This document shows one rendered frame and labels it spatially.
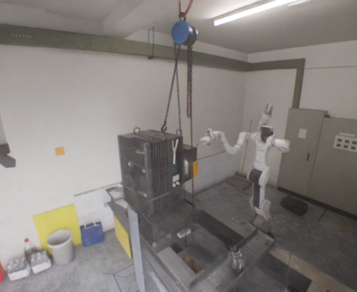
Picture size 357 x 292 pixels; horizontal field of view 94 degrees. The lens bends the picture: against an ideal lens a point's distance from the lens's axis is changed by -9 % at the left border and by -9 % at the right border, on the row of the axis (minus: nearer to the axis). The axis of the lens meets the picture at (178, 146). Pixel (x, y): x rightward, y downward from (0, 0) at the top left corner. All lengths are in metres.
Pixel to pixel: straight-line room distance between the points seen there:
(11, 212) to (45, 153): 0.78
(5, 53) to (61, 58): 0.51
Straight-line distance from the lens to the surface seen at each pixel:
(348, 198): 4.07
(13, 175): 2.61
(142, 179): 1.63
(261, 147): 2.16
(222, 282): 1.68
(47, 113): 2.45
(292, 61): 4.17
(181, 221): 1.77
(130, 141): 1.75
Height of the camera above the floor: 2.01
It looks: 16 degrees down
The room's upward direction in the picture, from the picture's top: straight up
